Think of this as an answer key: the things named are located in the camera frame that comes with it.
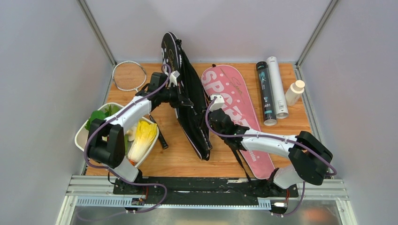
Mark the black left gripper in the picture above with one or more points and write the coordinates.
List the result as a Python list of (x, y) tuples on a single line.
[(179, 99)]

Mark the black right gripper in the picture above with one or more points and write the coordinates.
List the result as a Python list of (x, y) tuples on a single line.
[(209, 114)]

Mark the black racket cover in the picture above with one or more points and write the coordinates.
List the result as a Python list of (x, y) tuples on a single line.
[(191, 118)]

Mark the pink racket cover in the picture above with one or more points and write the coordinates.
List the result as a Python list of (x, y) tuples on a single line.
[(227, 81)]

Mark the black shuttlecock tube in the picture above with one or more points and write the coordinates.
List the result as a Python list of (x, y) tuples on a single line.
[(268, 107)]

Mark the white shuttlecock tube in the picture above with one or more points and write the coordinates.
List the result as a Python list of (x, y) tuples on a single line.
[(277, 88)]

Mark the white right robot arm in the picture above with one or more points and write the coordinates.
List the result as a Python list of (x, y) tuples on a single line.
[(309, 158)]

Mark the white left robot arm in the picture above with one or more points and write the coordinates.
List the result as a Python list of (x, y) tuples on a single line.
[(105, 143)]

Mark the yellow white cabbage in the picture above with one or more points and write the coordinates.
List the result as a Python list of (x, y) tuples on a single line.
[(144, 135)]

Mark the white silver racket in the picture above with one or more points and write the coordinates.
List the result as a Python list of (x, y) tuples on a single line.
[(129, 77)]

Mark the small white mushroom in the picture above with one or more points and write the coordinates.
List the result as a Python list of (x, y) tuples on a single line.
[(131, 133)]

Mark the green leafy vegetable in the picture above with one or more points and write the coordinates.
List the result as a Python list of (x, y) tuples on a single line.
[(111, 110)]

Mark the green bok choy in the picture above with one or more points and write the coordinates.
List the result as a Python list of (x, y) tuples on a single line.
[(95, 115)]

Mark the cream bottle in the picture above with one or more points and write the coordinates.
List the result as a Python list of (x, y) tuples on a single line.
[(294, 92)]

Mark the white vegetable tray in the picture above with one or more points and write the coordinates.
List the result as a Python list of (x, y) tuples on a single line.
[(82, 135)]

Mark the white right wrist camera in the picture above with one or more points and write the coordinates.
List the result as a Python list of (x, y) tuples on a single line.
[(217, 102)]

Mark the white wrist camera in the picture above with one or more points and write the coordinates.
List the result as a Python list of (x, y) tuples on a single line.
[(173, 79), (217, 102)]

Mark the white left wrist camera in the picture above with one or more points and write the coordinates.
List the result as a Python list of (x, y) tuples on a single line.
[(173, 79)]

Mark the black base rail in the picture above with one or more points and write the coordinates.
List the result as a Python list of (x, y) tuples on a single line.
[(202, 191)]

